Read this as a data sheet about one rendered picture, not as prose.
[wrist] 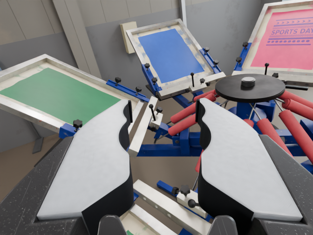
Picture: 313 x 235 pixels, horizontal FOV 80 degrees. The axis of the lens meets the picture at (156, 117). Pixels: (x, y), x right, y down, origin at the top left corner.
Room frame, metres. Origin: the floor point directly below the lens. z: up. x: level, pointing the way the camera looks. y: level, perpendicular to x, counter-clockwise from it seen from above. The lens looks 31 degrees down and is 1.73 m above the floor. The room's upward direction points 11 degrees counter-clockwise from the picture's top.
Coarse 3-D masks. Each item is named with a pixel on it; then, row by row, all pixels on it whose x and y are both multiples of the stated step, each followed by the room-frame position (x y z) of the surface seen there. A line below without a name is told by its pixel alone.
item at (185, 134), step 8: (256, 104) 1.07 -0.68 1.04; (264, 104) 1.04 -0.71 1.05; (272, 104) 1.02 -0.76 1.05; (272, 112) 0.99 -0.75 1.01; (304, 120) 0.80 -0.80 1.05; (304, 128) 0.77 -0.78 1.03; (312, 128) 0.73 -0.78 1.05; (184, 136) 0.87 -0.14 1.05; (192, 136) 0.90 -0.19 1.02; (280, 136) 0.75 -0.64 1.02; (288, 136) 0.74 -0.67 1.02; (312, 136) 0.69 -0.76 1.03; (176, 144) 0.89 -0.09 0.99; (184, 144) 0.85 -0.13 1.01; (192, 144) 0.88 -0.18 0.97; (184, 152) 0.85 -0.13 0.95; (312, 168) 0.50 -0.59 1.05
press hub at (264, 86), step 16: (224, 80) 0.94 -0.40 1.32; (240, 80) 0.90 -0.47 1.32; (256, 80) 0.86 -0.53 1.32; (272, 80) 0.83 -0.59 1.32; (224, 96) 0.77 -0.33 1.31; (240, 96) 0.73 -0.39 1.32; (256, 96) 0.71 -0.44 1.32; (272, 96) 0.68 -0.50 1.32; (240, 112) 0.81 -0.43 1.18; (256, 128) 0.73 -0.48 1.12
